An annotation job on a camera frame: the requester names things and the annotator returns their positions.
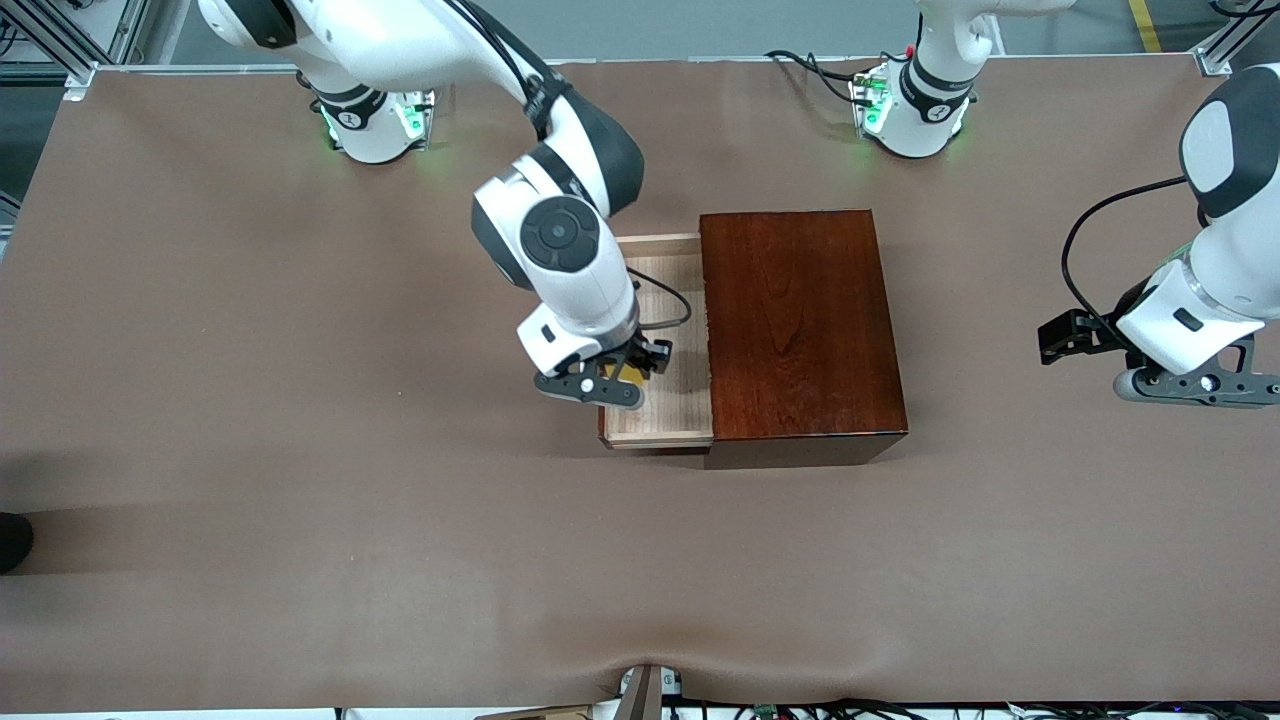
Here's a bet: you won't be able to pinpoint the dark wooden drawer cabinet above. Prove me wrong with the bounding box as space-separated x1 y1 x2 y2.
697 209 909 469

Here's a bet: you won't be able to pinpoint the grey table clamp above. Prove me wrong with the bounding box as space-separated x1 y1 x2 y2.
615 663 681 720

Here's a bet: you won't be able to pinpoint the aluminium frame profile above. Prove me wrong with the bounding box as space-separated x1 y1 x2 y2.
1195 0 1280 76
0 0 151 101

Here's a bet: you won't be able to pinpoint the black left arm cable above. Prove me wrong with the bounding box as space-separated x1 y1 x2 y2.
1060 176 1189 336

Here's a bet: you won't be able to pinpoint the brown table mat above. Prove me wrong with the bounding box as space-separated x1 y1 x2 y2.
0 55 1280 713

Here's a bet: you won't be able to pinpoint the black base cables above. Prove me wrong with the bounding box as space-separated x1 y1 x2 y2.
765 48 871 106

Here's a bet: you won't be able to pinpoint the black round object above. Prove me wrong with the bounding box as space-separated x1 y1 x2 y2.
0 512 34 576

